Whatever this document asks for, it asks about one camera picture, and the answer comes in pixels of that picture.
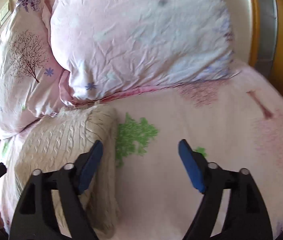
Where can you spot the pink floral top pillow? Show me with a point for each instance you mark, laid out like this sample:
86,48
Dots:
112,46

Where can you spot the cream cable-knit sweater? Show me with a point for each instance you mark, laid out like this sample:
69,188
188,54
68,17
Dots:
56,141

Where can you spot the wooden padded headboard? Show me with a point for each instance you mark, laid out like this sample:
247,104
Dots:
258,36

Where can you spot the white wall switch socket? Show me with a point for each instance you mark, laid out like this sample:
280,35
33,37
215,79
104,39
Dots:
5,12

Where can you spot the pink tree-print lower pillow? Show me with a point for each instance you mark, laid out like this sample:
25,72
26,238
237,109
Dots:
30,76

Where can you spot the floral pink bed sheet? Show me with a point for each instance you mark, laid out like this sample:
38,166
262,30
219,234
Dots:
236,123

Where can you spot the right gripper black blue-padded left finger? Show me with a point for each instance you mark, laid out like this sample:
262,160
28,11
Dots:
34,216

